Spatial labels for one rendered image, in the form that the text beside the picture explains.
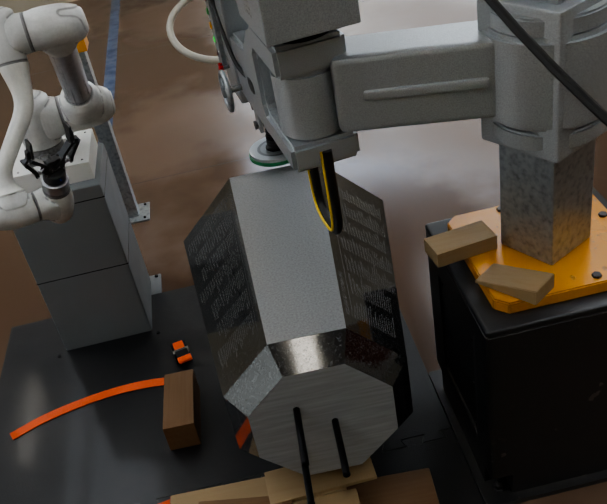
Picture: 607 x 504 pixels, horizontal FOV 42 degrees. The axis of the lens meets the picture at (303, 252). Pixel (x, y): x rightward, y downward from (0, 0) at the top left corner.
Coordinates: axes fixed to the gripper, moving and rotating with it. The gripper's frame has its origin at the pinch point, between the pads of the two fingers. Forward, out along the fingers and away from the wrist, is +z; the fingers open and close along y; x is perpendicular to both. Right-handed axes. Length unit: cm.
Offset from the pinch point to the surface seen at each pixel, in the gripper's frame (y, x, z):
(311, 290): 32, 90, -5
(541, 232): 87, 124, 19
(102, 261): 20, -9, -98
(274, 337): 12, 96, -2
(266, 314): 17, 88, -6
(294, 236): 48, 66, -17
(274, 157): 74, 29, -29
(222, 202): 51, 27, -42
